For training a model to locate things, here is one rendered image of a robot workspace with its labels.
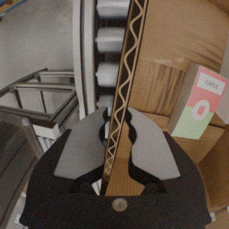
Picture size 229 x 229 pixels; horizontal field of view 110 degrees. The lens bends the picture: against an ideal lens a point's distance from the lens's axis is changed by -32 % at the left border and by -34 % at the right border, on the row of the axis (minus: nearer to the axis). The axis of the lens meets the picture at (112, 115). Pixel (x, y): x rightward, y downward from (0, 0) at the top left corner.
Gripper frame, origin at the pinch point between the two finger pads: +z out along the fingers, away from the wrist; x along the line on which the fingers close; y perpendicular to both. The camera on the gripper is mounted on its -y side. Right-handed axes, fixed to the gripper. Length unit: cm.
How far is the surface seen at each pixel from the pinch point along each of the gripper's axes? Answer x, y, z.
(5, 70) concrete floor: -132, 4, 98
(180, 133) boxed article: 12.0, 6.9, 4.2
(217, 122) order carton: 24.7, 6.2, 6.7
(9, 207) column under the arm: -30.3, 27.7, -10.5
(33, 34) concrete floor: -76, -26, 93
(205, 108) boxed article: 15.1, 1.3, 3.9
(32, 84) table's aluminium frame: -47, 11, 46
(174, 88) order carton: 10.2, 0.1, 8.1
